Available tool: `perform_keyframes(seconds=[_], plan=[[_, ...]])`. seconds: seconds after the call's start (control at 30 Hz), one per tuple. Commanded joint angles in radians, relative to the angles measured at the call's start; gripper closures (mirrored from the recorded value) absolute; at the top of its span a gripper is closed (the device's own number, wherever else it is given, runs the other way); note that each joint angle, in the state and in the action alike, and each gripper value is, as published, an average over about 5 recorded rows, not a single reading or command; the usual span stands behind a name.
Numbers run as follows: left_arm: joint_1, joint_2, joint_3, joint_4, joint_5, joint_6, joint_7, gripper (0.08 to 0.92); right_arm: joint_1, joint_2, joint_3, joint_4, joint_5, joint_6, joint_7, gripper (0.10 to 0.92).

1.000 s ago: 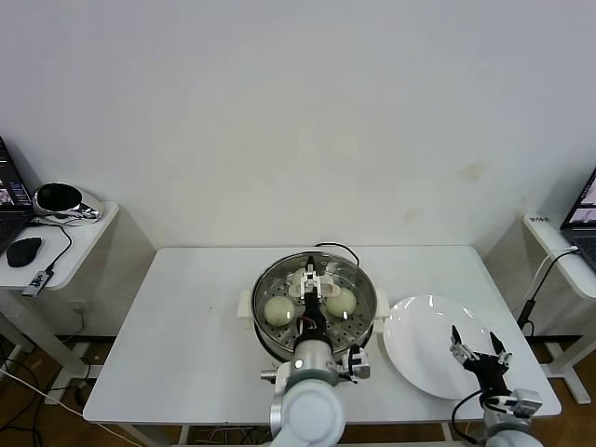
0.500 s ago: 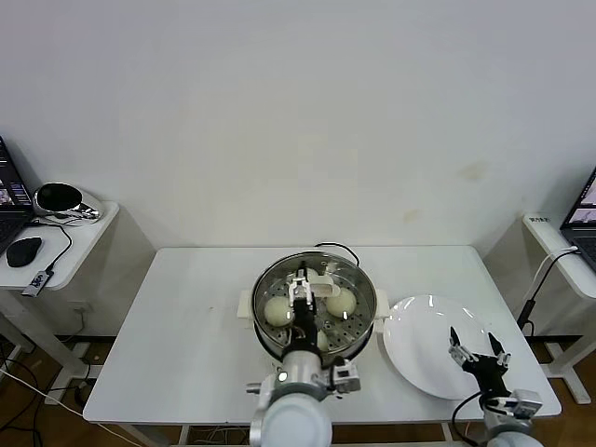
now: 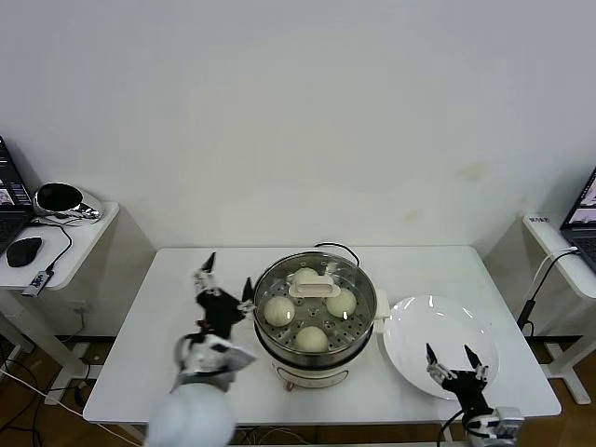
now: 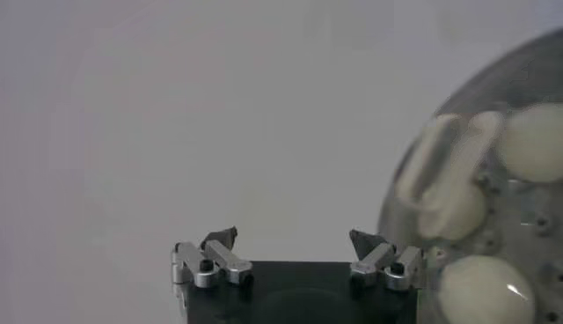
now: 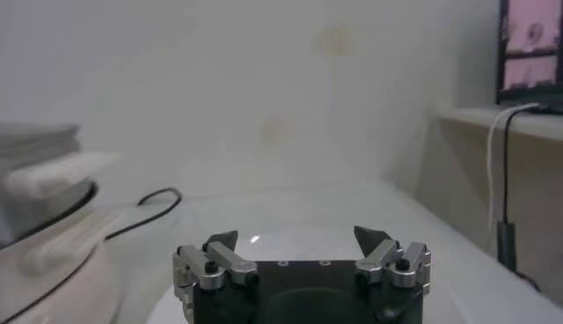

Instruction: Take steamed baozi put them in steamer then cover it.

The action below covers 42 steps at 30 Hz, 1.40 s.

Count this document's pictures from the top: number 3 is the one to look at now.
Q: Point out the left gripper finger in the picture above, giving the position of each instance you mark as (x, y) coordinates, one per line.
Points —
(205, 277)
(247, 298)

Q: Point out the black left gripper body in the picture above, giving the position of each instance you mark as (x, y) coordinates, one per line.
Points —
(219, 313)

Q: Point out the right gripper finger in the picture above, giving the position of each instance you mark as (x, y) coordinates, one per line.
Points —
(437, 368)
(477, 368)

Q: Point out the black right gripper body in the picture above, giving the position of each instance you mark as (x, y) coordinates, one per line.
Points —
(465, 388)

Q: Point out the white steamed baozi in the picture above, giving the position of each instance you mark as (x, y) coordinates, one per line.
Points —
(312, 340)
(305, 275)
(341, 303)
(278, 311)

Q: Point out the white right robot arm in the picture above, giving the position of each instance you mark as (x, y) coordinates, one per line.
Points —
(489, 430)

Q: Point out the perforated steel steamer basket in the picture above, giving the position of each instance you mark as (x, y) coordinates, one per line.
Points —
(316, 361)

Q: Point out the white round plate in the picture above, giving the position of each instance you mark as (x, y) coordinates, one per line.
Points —
(410, 354)

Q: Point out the white side desk with mouse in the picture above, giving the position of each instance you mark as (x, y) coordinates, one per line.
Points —
(93, 242)

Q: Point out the chrome and black headset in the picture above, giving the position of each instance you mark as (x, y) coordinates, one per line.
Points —
(84, 207)

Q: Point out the white side desk with label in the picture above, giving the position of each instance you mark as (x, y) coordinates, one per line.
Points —
(545, 237)

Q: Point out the small printed desk label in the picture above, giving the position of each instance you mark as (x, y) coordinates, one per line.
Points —
(539, 219)

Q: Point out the black computer mouse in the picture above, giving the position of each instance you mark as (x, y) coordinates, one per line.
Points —
(23, 251)

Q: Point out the black laptop beside mouse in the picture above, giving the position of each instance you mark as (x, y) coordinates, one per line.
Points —
(11, 223)

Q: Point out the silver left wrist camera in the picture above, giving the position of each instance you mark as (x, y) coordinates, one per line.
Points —
(233, 356)

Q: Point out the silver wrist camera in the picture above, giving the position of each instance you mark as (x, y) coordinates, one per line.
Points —
(507, 417)
(233, 356)

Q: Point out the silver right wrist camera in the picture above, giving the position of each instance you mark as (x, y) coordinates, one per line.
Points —
(507, 417)

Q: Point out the white wall socket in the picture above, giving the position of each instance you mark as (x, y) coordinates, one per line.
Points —
(83, 307)

